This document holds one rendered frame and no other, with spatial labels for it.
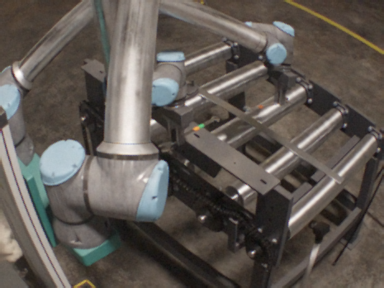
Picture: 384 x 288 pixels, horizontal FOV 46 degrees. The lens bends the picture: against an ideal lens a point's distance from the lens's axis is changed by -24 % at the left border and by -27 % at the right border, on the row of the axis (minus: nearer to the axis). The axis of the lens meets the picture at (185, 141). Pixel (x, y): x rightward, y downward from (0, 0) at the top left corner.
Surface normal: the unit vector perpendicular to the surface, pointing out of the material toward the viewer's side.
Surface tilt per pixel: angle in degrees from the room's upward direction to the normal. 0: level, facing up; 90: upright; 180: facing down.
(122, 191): 54
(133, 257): 0
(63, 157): 5
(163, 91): 90
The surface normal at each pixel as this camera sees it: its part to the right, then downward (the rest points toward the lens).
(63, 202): -0.14, 0.62
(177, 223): -0.06, -0.78
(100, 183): -0.14, -0.17
